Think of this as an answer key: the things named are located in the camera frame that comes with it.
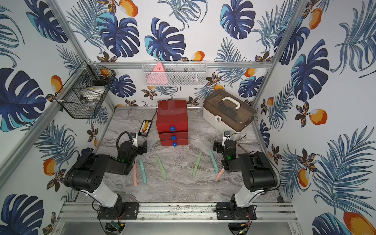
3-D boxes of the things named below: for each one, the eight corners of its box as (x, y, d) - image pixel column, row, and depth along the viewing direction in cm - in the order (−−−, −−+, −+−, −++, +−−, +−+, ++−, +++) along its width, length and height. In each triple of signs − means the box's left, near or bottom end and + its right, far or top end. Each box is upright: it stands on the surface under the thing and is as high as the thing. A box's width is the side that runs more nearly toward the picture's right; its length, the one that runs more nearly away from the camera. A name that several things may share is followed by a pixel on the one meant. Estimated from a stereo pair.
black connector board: (138, 135, 107) (137, 133, 105) (144, 121, 115) (143, 119, 114) (147, 136, 106) (146, 134, 105) (152, 122, 115) (152, 120, 113)
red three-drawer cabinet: (159, 147, 100) (153, 127, 83) (163, 121, 114) (158, 100, 97) (188, 147, 100) (188, 127, 83) (188, 121, 114) (188, 100, 97)
